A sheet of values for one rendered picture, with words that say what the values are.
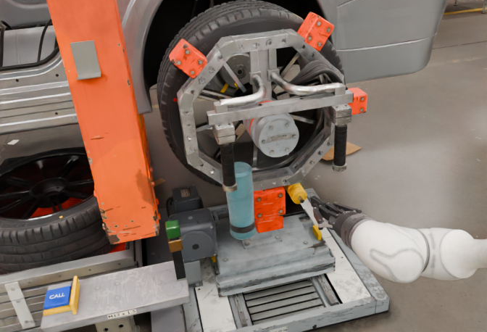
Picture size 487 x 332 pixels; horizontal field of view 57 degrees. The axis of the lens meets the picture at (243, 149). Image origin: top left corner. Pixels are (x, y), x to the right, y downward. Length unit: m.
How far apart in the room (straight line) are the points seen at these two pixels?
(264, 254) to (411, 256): 0.98
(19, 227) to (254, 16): 1.11
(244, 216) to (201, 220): 0.33
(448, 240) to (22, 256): 1.43
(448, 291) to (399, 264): 1.19
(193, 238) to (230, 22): 0.82
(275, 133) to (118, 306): 0.69
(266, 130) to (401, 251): 0.55
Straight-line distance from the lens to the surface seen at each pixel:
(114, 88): 1.29
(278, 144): 1.35
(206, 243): 1.79
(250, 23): 1.44
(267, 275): 1.88
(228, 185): 1.28
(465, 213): 2.61
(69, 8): 1.25
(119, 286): 1.51
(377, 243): 0.99
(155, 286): 1.47
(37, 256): 1.85
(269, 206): 1.63
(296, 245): 1.90
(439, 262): 1.07
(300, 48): 1.42
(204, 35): 1.43
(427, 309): 2.05
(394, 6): 2.07
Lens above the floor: 1.46
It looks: 28 degrees down
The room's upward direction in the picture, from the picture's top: 4 degrees counter-clockwise
